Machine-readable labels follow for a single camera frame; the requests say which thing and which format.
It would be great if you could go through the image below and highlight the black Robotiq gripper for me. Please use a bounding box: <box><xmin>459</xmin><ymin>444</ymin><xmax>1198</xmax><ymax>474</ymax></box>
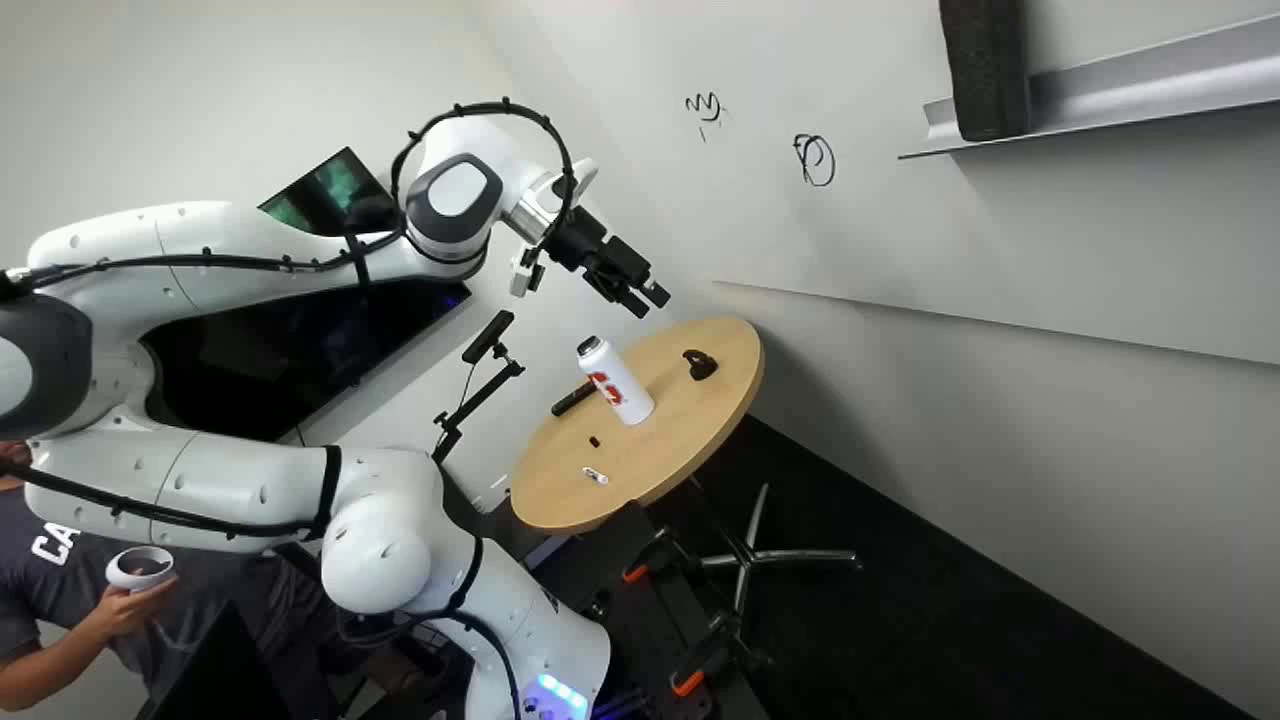
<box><xmin>542</xmin><ymin>210</ymin><xmax>678</xmax><ymax>321</ymax></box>

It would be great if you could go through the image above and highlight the person's forearm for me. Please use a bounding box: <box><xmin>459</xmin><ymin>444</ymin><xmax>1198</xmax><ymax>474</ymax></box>
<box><xmin>0</xmin><ymin>611</ymin><xmax>123</xmax><ymax>712</ymax></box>

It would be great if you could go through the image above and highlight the white bottle with red print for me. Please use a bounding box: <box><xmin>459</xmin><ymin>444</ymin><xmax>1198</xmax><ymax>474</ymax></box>
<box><xmin>572</xmin><ymin>333</ymin><xmax>662</xmax><ymax>430</ymax></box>

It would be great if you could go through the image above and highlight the person's hand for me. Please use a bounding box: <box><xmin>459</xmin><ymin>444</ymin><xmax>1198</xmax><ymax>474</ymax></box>
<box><xmin>86</xmin><ymin>577</ymin><xmax>182</xmax><ymax>640</ymax></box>

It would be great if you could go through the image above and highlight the dark reflective screen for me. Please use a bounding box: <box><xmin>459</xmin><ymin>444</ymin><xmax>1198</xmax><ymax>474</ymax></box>
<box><xmin>257</xmin><ymin>143</ymin><xmax>404</xmax><ymax>239</ymax></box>

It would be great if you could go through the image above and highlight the black display panel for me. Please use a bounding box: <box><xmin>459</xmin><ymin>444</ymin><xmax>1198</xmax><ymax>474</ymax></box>
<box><xmin>136</xmin><ymin>276</ymin><xmax>474</xmax><ymax>450</ymax></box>

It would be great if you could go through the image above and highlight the black whiteboard eraser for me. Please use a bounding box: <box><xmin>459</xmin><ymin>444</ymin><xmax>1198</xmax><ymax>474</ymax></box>
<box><xmin>938</xmin><ymin>0</ymin><xmax>1037</xmax><ymax>143</ymax></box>

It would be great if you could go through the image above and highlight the white VR controller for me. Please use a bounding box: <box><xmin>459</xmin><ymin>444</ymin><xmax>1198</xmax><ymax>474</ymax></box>
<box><xmin>100</xmin><ymin>540</ymin><xmax>182</xmax><ymax>598</ymax></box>

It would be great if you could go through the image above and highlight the person in dark shirt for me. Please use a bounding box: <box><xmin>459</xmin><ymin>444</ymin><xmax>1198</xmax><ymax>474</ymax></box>
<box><xmin>0</xmin><ymin>434</ymin><xmax>354</xmax><ymax>720</ymax></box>

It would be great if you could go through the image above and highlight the black camera on stand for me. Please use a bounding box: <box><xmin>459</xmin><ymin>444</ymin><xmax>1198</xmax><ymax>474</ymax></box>
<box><xmin>459</xmin><ymin>307</ymin><xmax>519</xmax><ymax>368</ymax></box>

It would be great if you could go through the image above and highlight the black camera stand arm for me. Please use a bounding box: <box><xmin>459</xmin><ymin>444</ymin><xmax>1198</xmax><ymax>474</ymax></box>
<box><xmin>427</xmin><ymin>353</ymin><xmax>529</xmax><ymax>467</ymax></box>

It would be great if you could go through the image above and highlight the orange handled clamp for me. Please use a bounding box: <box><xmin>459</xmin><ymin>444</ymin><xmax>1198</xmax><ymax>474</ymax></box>
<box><xmin>614</xmin><ymin>523</ymin><xmax>678</xmax><ymax>593</ymax></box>
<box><xmin>662</xmin><ymin>657</ymin><xmax>733</xmax><ymax>704</ymax></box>

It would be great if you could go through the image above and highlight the metal star pedestal base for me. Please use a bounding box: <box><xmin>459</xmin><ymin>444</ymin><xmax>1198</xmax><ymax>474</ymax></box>
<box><xmin>692</xmin><ymin>480</ymin><xmax>866</xmax><ymax>671</ymax></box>

